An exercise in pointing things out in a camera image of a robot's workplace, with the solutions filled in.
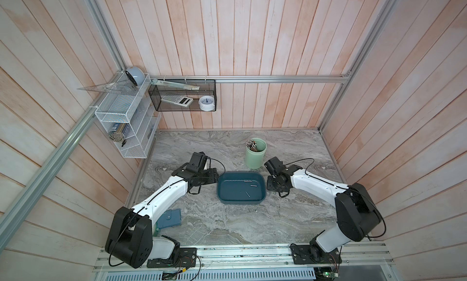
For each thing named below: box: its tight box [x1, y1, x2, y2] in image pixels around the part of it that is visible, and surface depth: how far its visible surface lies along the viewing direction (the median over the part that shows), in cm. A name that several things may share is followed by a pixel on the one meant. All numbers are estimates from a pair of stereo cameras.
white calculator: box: [161, 95, 194, 108], surface depth 100 cm
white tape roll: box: [198, 95, 216, 112], surface depth 97 cm
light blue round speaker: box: [125, 66, 146, 87], surface depth 85 cm
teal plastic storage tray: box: [216, 170, 267, 205], surface depth 94 cm
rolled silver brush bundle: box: [108, 122, 126, 143], surface depth 78 cm
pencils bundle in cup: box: [245, 138, 258, 153], surface depth 92 cm
